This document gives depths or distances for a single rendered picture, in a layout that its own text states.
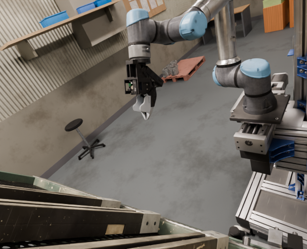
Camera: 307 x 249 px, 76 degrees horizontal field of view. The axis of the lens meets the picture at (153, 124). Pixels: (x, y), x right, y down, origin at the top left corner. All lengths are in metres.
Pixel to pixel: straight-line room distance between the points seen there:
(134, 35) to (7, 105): 2.85
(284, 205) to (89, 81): 3.29
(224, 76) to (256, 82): 0.16
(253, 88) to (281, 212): 0.97
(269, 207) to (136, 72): 1.36
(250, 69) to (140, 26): 0.52
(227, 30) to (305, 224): 1.26
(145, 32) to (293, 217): 1.45
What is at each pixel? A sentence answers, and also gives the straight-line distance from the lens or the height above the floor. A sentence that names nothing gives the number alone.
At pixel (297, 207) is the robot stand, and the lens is 1.72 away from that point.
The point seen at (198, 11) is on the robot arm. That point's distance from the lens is 0.67.
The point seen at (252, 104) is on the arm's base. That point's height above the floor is 1.09.
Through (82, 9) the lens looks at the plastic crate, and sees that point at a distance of 3.55.
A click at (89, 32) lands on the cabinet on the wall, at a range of 3.59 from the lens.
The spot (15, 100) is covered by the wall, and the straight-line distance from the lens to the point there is 3.40.
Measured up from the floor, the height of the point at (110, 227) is 1.14.
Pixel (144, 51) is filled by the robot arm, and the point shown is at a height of 1.53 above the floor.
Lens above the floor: 1.65
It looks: 30 degrees down
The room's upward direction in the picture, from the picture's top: 25 degrees counter-clockwise
